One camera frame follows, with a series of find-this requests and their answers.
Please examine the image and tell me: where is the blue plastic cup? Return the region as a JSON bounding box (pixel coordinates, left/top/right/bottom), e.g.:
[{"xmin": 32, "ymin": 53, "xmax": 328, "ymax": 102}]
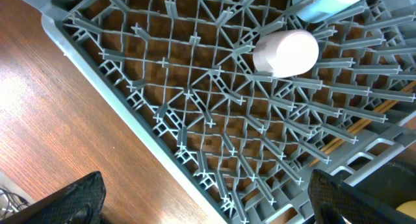
[{"xmin": 292, "ymin": 0, "xmax": 360, "ymax": 23}]

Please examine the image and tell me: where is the yellow plastic bowl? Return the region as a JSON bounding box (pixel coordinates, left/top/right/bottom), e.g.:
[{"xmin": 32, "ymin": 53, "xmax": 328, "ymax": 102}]
[{"xmin": 396, "ymin": 201, "xmax": 416, "ymax": 219}]

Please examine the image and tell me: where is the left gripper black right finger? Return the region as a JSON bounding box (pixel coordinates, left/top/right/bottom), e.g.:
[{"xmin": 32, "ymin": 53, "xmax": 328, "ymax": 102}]
[{"xmin": 307, "ymin": 169, "xmax": 415, "ymax": 224}]

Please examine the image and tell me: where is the wooden chopstick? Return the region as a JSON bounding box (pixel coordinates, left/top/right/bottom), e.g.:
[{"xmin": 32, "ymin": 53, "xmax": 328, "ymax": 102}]
[
  {"xmin": 321, "ymin": 81, "xmax": 415, "ymax": 155},
  {"xmin": 313, "ymin": 100, "xmax": 399, "ymax": 154}
]

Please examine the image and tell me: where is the grey dishwasher rack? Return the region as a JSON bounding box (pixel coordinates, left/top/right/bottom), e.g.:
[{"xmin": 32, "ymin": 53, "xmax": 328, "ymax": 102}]
[{"xmin": 23, "ymin": 0, "xmax": 415, "ymax": 223}]

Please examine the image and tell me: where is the pink plastic cup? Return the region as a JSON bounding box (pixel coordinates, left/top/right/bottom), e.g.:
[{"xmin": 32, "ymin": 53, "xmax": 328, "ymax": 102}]
[{"xmin": 253, "ymin": 30, "xmax": 319, "ymax": 78}]

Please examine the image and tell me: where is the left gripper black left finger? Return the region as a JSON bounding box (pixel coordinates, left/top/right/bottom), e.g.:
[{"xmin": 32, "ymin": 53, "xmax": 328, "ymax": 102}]
[{"xmin": 1, "ymin": 171, "xmax": 107, "ymax": 224}]

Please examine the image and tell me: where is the round black tray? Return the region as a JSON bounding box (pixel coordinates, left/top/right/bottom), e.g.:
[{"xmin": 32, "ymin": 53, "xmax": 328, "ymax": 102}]
[{"xmin": 356, "ymin": 160, "xmax": 415, "ymax": 208}]

